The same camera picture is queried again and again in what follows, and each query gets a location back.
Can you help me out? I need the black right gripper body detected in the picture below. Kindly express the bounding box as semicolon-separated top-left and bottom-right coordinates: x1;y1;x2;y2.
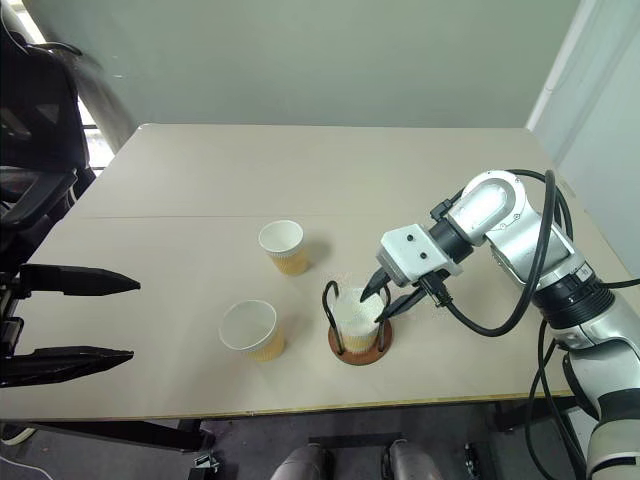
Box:
391;269;454;310

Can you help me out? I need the ribbed yellow paper cup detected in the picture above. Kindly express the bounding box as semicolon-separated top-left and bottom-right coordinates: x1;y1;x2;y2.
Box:
258;219;311;277
333;287;388;354
218;299;287;363

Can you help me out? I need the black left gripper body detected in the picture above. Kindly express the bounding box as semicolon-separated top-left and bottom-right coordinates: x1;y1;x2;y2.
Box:
0;272;25;359

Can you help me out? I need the black mesh office chair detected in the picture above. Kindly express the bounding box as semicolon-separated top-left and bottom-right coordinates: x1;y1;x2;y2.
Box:
0;0;99;274

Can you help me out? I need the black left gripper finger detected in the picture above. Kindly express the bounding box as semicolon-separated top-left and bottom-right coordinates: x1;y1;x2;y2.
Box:
19;263;142;299
0;347;136;389

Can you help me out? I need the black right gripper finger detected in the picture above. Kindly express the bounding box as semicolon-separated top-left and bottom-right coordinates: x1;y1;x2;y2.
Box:
362;268;394;303
375;290;428;323

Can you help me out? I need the dark rounded grey shape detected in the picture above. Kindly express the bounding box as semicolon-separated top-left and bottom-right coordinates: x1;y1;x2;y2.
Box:
387;438;442;480
269;444;329;480

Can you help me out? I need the brown round cup holder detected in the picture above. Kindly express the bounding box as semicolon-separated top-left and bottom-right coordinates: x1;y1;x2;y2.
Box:
322;279;394;366

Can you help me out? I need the black cable under right arm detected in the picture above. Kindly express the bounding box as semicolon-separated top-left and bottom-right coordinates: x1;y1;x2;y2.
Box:
524;318;587;480

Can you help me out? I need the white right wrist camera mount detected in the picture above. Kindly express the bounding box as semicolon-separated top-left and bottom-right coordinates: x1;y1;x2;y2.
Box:
375;223;464;289

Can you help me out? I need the black right arm cable loop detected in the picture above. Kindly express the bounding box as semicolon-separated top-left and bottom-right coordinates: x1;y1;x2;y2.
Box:
422;168;574;337

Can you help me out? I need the black table frame bar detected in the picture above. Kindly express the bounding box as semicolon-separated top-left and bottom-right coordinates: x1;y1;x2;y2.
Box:
27;420;217;454

